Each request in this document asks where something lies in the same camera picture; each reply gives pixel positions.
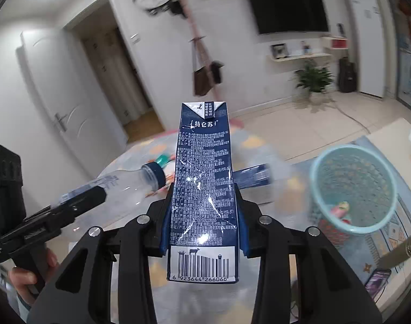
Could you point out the green capped item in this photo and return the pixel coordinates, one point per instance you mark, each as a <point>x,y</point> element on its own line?
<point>163,160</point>

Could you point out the person's left hand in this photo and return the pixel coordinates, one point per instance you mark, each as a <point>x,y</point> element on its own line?
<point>21,283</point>

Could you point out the pink coat rack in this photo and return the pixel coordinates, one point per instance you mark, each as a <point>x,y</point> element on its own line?
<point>194,30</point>

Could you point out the white door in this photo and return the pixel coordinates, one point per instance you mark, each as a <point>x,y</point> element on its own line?
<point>57,84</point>

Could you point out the black wall television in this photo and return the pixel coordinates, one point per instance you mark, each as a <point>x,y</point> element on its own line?
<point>286,8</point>

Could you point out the white refrigerator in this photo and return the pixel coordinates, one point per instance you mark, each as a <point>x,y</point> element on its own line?
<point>364,40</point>

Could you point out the dark blue milk carton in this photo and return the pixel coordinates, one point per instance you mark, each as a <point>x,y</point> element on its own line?
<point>254,175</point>
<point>202,175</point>

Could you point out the white wall shelf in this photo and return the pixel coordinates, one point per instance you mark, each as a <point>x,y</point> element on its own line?
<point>298,57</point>

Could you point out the green potted plant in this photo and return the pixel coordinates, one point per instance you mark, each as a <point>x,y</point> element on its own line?
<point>313,77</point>

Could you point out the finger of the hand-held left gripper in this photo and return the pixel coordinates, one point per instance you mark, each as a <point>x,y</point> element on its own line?
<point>87,197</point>

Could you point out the brown wooden door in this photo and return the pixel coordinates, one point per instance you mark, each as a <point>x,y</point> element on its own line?
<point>107,71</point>

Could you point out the light blue mesh wastebasket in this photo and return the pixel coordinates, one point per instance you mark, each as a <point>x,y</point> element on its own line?
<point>360,172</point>

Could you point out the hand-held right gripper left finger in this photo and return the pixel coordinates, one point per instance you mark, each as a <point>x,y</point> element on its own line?
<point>164,239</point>

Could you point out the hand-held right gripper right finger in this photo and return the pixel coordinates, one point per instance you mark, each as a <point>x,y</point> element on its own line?
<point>244,239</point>

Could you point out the black hanging bag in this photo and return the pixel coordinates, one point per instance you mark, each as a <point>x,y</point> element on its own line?
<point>217,71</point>

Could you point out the red box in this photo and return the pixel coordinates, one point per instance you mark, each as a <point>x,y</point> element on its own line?
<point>339,43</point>

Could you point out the red snack wrapper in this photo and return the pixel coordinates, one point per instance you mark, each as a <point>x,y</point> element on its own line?
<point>340,211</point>

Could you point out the brown hanging bag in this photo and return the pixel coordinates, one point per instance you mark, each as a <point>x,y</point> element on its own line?
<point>202,81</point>

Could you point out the clear plastic bottle blue cap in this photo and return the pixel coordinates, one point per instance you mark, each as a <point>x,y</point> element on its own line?
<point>128,185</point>

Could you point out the metal cylinder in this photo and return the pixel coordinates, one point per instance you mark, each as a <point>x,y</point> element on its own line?
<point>399,251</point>

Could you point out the picture frame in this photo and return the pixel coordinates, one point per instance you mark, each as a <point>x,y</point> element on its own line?
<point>279,50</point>

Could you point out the black smartphone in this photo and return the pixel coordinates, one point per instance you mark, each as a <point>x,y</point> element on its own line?
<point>377,283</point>

